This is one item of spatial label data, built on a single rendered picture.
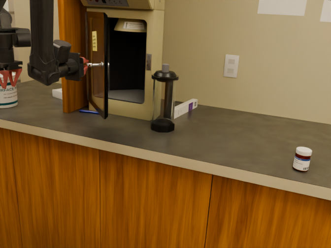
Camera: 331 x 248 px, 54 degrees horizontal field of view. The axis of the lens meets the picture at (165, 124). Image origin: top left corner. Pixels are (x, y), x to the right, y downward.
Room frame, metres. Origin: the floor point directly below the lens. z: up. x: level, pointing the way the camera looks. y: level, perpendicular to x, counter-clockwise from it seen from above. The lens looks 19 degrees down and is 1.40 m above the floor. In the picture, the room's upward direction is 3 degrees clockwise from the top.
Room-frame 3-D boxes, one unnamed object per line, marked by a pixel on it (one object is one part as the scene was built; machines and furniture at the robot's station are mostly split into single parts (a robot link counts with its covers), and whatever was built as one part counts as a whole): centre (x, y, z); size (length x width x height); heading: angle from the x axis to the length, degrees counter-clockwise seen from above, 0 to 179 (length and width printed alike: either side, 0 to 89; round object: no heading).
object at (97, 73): (1.34, 0.30, 1.19); 0.30 x 0.01 x 0.40; 26
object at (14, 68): (1.24, 0.61, 1.14); 0.07 x 0.07 x 0.09; 70
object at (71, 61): (1.16, 0.36, 1.20); 0.07 x 0.07 x 0.10; 69
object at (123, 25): (1.52, 0.17, 1.34); 0.18 x 0.18 x 0.05
